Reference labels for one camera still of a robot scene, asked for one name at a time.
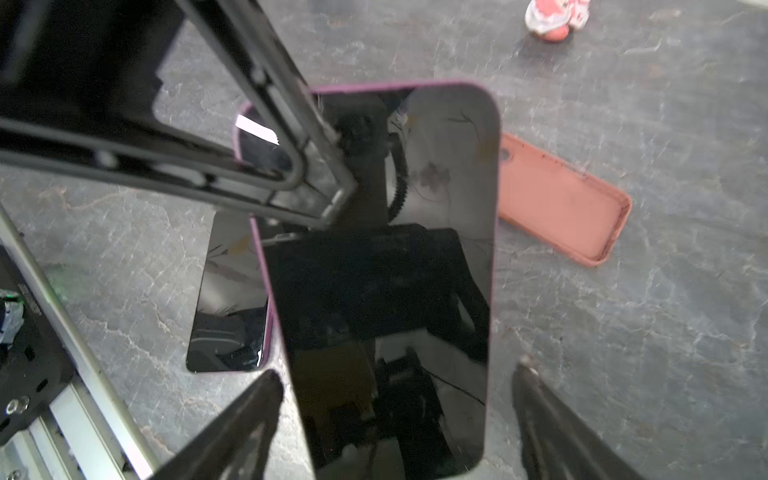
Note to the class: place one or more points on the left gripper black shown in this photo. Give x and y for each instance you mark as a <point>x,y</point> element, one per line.
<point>78,84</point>

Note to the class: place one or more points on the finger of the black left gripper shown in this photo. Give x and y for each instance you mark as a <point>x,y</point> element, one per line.
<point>316,185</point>

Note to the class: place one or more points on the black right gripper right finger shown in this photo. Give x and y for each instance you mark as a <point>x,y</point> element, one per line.
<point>555,442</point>

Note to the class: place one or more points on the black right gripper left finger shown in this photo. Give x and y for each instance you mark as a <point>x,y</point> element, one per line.
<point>236,444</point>

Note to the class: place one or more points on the black smartphone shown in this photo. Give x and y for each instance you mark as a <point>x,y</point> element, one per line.
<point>231,330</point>
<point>385,315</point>

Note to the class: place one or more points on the pink phone case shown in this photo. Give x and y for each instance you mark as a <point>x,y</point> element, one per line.
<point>578,214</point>

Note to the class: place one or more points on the pink white cupcake toy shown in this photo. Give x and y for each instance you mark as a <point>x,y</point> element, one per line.
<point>553,20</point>

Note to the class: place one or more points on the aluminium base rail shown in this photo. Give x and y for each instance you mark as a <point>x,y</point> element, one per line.
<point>61,418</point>

